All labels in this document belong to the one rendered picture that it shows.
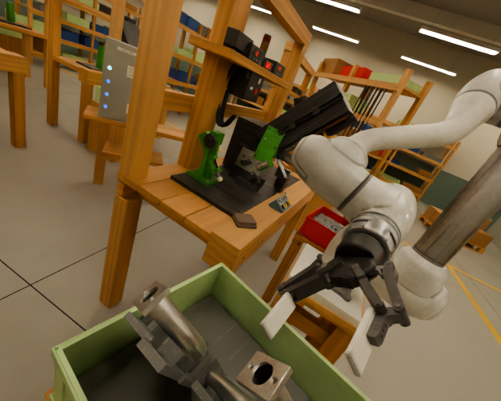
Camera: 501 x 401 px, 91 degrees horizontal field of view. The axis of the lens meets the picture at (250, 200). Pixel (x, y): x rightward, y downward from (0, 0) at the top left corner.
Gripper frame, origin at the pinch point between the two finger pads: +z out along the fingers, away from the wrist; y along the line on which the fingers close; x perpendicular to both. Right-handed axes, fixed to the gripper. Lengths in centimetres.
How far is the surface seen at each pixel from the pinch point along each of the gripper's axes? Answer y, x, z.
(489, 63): -32, 58, -1090
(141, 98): -73, -62, -34
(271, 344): -30.0, 23.3, -10.7
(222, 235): -60, 0, -30
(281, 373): 2.0, -2.5, 6.2
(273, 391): 2.3, -2.5, 8.0
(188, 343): -11.2, -5.2, 9.7
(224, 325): -39.7, 15.3, -5.7
